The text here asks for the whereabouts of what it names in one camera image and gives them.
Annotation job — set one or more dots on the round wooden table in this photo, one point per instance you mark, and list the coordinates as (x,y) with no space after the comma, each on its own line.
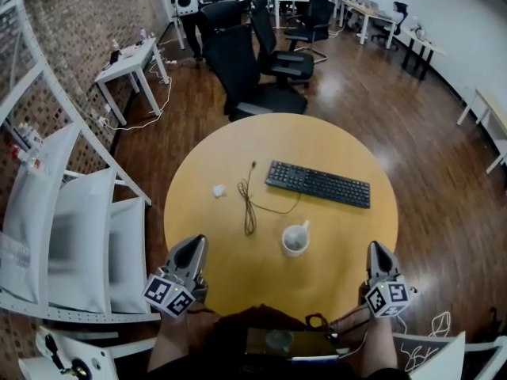
(237,275)

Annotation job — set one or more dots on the wooden desk with black legs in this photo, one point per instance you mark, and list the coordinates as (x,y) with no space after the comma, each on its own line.
(425,44)

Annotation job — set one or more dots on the black cantilever chair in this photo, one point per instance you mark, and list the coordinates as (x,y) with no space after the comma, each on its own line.
(315,20)

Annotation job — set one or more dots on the black mesh office chair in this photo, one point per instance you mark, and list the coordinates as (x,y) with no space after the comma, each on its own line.
(219,16)

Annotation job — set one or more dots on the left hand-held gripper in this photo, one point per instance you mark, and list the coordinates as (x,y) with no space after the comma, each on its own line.
(168,293)

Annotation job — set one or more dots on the black office chair with armrests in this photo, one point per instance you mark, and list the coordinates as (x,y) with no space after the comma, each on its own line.
(277,54)

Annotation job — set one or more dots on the black keyboard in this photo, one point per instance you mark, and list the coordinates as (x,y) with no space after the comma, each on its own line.
(317,183)

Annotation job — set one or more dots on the small white air cushion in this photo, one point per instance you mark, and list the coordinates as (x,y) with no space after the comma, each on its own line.
(126,251)

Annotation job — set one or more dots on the white paper item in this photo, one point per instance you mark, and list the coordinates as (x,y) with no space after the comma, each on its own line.
(218,190)

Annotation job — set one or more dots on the person's right forearm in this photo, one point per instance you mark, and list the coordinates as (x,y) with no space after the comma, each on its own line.
(376,343)

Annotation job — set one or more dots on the medium white air cushion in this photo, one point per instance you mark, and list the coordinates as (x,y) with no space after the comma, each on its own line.
(81,244)

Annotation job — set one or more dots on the black high-back office chair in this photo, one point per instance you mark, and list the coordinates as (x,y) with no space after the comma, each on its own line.
(237,73)

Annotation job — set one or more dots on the wooden desk with white legs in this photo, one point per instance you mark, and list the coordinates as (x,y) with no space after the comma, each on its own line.
(493,109)

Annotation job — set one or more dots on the white metal shelf rack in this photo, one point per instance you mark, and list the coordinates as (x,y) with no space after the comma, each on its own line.
(47,81)

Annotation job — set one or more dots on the long wooden desk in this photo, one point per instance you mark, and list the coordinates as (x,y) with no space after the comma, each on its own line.
(370,12)

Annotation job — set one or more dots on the large white air cushion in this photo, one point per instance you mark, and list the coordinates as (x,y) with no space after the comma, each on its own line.
(35,212)

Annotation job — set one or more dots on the small bottles with red labels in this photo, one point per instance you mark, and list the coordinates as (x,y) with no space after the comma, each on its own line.
(29,141)

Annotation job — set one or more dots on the person's left forearm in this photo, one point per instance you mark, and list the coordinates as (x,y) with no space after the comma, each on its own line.
(174,339)

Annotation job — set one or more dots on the black device with screen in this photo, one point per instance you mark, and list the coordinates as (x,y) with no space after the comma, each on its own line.
(289,343)

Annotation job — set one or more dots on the white cup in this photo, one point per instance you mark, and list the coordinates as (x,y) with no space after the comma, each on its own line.
(295,240)

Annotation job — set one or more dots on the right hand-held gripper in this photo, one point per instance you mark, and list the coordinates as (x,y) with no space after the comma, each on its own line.
(387,298)

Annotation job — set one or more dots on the small white desk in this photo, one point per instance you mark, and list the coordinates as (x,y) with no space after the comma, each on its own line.
(130,59)

